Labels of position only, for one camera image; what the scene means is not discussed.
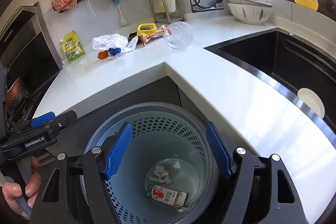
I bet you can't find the patterned white paper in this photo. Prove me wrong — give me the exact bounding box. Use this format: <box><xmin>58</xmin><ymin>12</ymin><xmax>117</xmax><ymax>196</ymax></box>
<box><xmin>149</xmin><ymin>165</ymin><xmax>172</xmax><ymax>184</ymax></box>

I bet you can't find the red green carton box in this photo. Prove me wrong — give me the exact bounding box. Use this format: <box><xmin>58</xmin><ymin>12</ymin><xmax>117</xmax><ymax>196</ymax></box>
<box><xmin>146</xmin><ymin>184</ymin><xmax>187</xmax><ymax>207</ymax></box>

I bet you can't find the white plastic bag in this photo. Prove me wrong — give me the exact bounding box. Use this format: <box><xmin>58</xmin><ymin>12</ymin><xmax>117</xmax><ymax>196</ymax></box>
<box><xmin>92</xmin><ymin>34</ymin><xmax>138</xmax><ymax>53</ymax></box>

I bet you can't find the yellow rimmed clear lid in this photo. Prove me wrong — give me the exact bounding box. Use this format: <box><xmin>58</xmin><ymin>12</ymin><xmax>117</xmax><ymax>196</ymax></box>
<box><xmin>137</xmin><ymin>23</ymin><xmax>157</xmax><ymax>36</ymax></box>

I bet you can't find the clear plastic cup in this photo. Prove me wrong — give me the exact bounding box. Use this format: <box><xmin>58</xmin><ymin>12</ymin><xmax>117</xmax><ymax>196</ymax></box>
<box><xmin>163</xmin><ymin>22</ymin><xmax>194</xmax><ymax>51</ymax></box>

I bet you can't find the grey perforated trash bin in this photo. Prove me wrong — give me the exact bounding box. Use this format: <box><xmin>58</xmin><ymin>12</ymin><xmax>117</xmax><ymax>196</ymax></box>
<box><xmin>86</xmin><ymin>102</ymin><xmax>219</xmax><ymax>223</ymax></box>

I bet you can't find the black kitchen sink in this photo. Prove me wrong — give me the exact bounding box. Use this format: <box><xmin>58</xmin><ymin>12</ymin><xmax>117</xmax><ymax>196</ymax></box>
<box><xmin>206</xmin><ymin>28</ymin><xmax>335</xmax><ymax>145</ymax></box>

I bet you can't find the person's left hand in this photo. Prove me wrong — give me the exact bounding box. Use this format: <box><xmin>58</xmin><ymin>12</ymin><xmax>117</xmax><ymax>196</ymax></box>
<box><xmin>2</xmin><ymin>171</ymin><xmax>42</xmax><ymax>220</ymax></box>

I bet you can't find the black stove range unit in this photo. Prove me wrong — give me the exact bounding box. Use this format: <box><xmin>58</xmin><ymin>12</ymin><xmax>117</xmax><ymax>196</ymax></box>
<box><xmin>1</xmin><ymin>2</ymin><xmax>63</xmax><ymax>128</ymax></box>

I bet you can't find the yellow green seasoning pouch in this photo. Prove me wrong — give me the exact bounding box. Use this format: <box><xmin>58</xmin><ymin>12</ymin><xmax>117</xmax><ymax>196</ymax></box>
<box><xmin>60</xmin><ymin>31</ymin><xmax>85</xmax><ymax>63</ymax></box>

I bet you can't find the orange peel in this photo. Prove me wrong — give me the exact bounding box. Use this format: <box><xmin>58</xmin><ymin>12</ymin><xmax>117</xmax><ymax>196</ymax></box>
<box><xmin>97</xmin><ymin>50</ymin><xmax>109</xmax><ymax>60</ymax></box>

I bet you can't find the dark grey cloth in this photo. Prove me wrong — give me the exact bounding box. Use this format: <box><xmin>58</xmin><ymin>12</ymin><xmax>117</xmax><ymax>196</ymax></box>
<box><xmin>128</xmin><ymin>32</ymin><xmax>137</xmax><ymax>42</ymax></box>

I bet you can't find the red white snack wrapper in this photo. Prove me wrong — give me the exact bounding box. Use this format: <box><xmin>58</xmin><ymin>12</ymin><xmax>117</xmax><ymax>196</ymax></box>
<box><xmin>140</xmin><ymin>25</ymin><xmax>167</xmax><ymax>47</ymax></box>

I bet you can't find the pink hanging cloth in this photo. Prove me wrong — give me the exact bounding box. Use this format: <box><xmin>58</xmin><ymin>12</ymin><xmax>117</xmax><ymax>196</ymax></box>
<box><xmin>52</xmin><ymin>0</ymin><xmax>77</xmax><ymax>12</ymax></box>

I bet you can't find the white bottle brush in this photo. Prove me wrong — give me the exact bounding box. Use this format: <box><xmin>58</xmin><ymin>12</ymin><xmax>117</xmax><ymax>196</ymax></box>
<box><xmin>113</xmin><ymin>0</ymin><xmax>127</xmax><ymax>26</ymax></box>

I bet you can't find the metal cutting board rack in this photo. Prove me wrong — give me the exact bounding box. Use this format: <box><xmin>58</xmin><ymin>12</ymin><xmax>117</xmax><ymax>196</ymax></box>
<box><xmin>149</xmin><ymin>0</ymin><xmax>183</xmax><ymax>24</ymax></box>

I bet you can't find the white colander bowl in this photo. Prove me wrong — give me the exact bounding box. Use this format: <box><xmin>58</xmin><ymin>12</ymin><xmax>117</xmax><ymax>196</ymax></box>
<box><xmin>227</xmin><ymin>0</ymin><xmax>273</xmax><ymax>25</ymax></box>

